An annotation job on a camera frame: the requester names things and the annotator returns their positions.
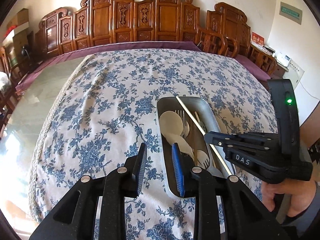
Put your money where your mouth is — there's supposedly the white cardboard box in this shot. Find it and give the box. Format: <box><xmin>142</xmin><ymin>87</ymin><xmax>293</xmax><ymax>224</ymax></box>
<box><xmin>2</xmin><ymin>22</ymin><xmax>29</xmax><ymax>43</ymax></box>

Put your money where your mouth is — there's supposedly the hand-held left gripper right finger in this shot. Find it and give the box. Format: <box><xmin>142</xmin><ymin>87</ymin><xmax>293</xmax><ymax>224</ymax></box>
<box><xmin>171</xmin><ymin>142</ymin><xmax>290</xmax><ymax>240</ymax></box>

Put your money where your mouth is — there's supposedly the carved wooden armchair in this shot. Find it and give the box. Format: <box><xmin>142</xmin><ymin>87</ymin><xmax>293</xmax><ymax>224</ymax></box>
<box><xmin>207</xmin><ymin>2</ymin><xmax>277</xmax><ymax>74</ymax></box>

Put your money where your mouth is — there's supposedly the red desk calendar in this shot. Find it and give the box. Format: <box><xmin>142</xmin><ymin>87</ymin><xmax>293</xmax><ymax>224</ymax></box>
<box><xmin>250</xmin><ymin>32</ymin><xmax>265</xmax><ymax>49</ymax></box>

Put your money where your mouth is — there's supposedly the black desk lamp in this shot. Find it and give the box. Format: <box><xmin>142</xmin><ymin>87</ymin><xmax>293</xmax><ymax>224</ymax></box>
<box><xmin>20</xmin><ymin>45</ymin><xmax>32</xmax><ymax>66</ymax></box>

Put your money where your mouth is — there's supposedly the wooden chair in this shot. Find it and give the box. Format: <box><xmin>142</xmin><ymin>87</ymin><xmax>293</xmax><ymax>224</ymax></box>
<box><xmin>0</xmin><ymin>46</ymin><xmax>21</xmax><ymax>120</ymax></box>

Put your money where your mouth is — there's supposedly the metal tray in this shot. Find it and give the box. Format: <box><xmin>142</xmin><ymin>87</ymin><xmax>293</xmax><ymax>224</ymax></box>
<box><xmin>156</xmin><ymin>96</ymin><xmax>238</xmax><ymax>199</ymax></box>

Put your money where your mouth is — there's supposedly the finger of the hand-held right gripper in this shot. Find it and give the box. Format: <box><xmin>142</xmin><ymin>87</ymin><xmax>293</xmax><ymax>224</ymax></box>
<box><xmin>222</xmin><ymin>147</ymin><xmax>277</xmax><ymax>180</ymax></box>
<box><xmin>204</xmin><ymin>131</ymin><xmax>283</xmax><ymax>153</ymax></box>

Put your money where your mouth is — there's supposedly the white wall cable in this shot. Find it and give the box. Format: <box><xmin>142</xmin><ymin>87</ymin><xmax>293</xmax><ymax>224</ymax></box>
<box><xmin>299</xmin><ymin>81</ymin><xmax>320</xmax><ymax>98</ymax></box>

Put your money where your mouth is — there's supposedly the person's right hand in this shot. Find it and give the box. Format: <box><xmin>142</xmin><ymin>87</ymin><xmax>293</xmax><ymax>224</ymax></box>
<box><xmin>261</xmin><ymin>177</ymin><xmax>318</xmax><ymax>218</ymax></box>

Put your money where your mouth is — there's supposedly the purple sofa cushion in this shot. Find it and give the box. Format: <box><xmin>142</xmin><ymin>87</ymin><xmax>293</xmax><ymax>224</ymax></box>
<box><xmin>15</xmin><ymin>41</ymin><xmax>203</xmax><ymax>92</ymax></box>

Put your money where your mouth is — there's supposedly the carved wooden sofa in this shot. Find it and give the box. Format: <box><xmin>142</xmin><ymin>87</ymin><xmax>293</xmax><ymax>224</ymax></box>
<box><xmin>35</xmin><ymin>0</ymin><xmax>228</xmax><ymax>55</ymax></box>

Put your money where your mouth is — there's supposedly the wooden side table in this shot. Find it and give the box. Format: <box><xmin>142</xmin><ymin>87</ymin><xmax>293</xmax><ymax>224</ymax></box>
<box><xmin>250</xmin><ymin>45</ymin><xmax>288</xmax><ymax>78</ymax></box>

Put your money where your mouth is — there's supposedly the clear plastic bag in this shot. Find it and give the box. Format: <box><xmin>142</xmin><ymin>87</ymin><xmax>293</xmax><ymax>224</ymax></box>
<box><xmin>0</xmin><ymin>71</ymin><xmax>13</xmax><ymax>93</ymax></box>

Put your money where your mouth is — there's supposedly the purple armchair cushion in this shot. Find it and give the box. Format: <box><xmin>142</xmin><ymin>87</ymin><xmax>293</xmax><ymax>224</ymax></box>
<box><xmin>235</xmin><ymin>54</ymin><xmax>272</xmax><ymax>80</ymax></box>

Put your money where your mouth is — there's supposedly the person's right forearm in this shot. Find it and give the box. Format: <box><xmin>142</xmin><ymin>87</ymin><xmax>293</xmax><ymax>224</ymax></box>
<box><xmin>284</xmin><ymin>180</ymin><xmax>320</xmax><ymax>228</ymax></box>

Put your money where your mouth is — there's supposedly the brown cardboard box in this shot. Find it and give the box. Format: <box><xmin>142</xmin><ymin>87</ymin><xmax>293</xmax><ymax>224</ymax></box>
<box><xmin>7</xmin><ymin>8</ymin><xmax>29</xmax><ymax>27</ymax></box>

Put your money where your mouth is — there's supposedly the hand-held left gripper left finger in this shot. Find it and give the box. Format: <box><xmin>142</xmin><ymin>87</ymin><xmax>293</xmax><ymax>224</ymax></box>
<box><xmin>29</xmin><ymin>142</ymin><xmax>148</xmax><ymax>240</ymax></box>

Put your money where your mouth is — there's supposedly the green wall panel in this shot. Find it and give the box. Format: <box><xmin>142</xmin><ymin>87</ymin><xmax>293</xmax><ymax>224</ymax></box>
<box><xmin>279</xmin><ymin>2</ymin><xmax>302</xmax><ymax>25</ymax></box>

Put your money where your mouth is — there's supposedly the blue floral tablecloth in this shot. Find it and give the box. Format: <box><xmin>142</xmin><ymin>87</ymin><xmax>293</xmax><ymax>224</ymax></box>
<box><xmin>28</xmin><ymin>49</ymin><xmax>279</xmax><ymax>240</ymax></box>

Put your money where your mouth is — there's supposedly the white plastic fork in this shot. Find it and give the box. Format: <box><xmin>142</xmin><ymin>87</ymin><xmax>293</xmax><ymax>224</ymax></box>
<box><xmin>196</xmin><ymin>150</ymin><xmax>211</xmax><ymax>168</ymax></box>

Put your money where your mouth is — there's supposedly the large white spoon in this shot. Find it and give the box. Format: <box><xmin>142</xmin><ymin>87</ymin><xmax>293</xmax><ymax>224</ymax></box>
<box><xmin>159</xmin><ymin>110</ymin><xmax>194</xmax><ymax>159</ymax></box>

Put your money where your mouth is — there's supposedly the white electrical panel box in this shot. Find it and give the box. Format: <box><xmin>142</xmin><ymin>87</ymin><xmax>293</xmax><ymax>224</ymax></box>
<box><xmin>287</xmin><ymin>59</ymin><xmax>305</xmax><ymax>90</ymax></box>

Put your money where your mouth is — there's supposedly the white desktop device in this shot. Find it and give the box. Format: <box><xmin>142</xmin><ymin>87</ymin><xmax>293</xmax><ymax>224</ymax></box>
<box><xmin>276</xmin><ymin>52</ymin><xmax>292</xmax><ymax>67</ymax></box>

